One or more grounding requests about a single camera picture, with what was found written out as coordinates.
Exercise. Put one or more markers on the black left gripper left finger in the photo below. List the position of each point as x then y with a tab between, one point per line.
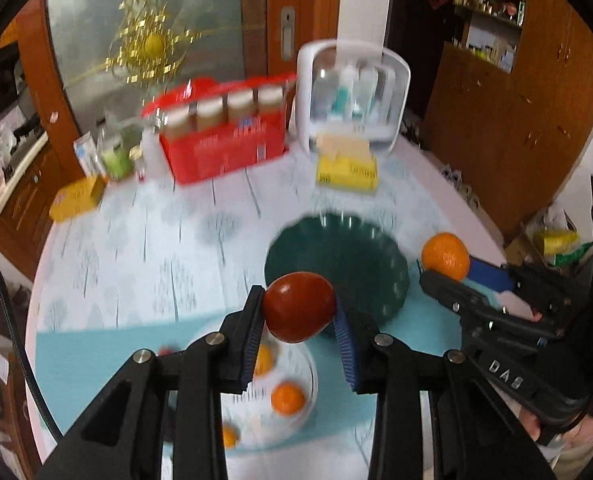
120	436

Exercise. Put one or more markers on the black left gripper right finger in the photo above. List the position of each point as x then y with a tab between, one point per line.
432	406

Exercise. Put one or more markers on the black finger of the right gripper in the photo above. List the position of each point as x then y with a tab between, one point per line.
474	309

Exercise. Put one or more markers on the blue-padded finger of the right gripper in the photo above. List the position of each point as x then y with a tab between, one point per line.
533	284

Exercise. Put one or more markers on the red tomato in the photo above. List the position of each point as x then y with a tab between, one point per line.
298	306

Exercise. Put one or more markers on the small orange kumquat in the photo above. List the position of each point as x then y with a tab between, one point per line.
264	361
288	399

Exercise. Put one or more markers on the person's right hand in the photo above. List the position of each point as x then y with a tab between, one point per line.
576	442

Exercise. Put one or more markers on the dark green scalloped plate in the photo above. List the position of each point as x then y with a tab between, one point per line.
362	262

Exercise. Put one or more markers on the round white printed placemat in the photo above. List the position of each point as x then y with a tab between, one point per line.
249	422

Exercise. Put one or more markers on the small orange kumquat on placemat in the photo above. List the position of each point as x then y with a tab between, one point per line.
264	361

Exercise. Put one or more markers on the yellow tissue pack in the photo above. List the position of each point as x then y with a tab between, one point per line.
346	162

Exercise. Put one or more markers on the tree-patterned tablecloth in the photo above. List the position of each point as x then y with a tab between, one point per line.
158	264

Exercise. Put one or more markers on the brown wooden cabinet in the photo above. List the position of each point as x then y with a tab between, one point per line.
515	136

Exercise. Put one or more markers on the white cosmetics storage box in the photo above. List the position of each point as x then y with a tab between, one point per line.
350	88

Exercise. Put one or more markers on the yellow flat box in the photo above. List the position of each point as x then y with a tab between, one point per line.
77	198

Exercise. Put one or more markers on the green labelled glass bottle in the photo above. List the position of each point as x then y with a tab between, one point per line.
112	152

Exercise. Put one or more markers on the red paper cup package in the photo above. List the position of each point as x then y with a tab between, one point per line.
212	128

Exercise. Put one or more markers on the gold wall ornament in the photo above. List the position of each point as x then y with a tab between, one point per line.
144	49

